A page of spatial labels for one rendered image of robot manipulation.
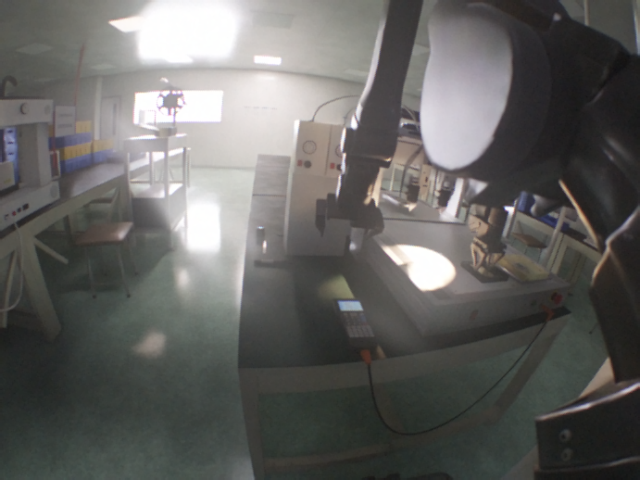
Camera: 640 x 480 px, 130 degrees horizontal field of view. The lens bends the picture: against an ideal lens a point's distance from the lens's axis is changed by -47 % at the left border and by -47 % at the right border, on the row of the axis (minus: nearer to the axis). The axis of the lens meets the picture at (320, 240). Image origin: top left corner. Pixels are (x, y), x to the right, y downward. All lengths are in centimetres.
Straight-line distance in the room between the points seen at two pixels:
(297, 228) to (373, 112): 64
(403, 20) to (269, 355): 63
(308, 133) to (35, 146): 166
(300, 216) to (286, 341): 48
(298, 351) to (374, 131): 46
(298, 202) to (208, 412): 103
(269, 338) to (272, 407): 81
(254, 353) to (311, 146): 63
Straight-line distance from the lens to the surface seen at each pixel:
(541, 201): 16
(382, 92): 42
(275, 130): 786
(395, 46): 41
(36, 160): 203
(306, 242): 101
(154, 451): 137
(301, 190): 94
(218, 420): 140
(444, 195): 91
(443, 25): 15
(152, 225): 295
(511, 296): 89
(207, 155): 803
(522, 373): 144
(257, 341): 64
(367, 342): 64
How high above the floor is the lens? 119
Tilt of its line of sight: 22 degrees down
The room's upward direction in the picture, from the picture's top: 7 degrees clockwise
